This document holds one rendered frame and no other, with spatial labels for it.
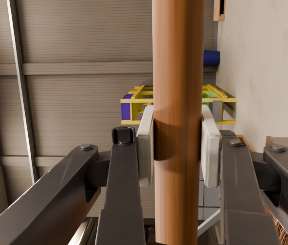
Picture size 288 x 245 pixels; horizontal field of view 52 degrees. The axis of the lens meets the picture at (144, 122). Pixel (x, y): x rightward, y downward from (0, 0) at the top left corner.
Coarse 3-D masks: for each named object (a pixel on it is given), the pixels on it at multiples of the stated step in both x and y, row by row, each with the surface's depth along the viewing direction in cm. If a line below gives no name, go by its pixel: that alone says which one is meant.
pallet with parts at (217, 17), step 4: (216, 0) 667; (220, 0) 696; (224, 0) 637; (216, 4) 667; (224, 4) 637; (216, 8) 667; (224, 8) 639; (216, 12) 667; (224, 12) 641; (216, 16) 667; (220, 16) 644; (224, 16) 644; (216, 20) 670; (220, 20) 647
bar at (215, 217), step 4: (264, 204) 112; (216, 212) 117; (212, 216) 118; (216, 216) 117; (208, 220) 118; (212, 220) 117; (216, 220) 117; (204, 224) 118; (208, 224) 118; (212, 224) 118; (200, 228) 119; (204, 228) 119; (200, 232) 119
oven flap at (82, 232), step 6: (84, 222) 197; (90, 222) 191; (78, 228) 192; (84, 228) 189; (90, 228) 188; (78, 234) 185; (84, 234) 178; (72, 240) 181; (78, 240) 178; (84, 240) 176
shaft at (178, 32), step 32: (160, 0) 16; (192, 0) 15; (160, 32) 16; (192, 32) 16; (160, 64) 17; (192, 64) 16; (160, 96) 17; (192, 96) 17; (160, 128) 18; (192, 128) 18; (160, 160) 19; (192, 160) 18; (160, 192) 19; (192, 192) 19; (160, 224) 20; (192, 224) 20
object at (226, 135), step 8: (224, 136) 17; (232, 136) 17; (256, 152) 15; (256, 160) 14; (264, 160) 14; (256, 168) 14; (264, 168) 13; (272, 168) 13; (256, 176) 14; (264, 176) 14; (272, 176) 13; (264, 184) 14; (272, 184) 14; (280, 184) 13; (280, 192) 14
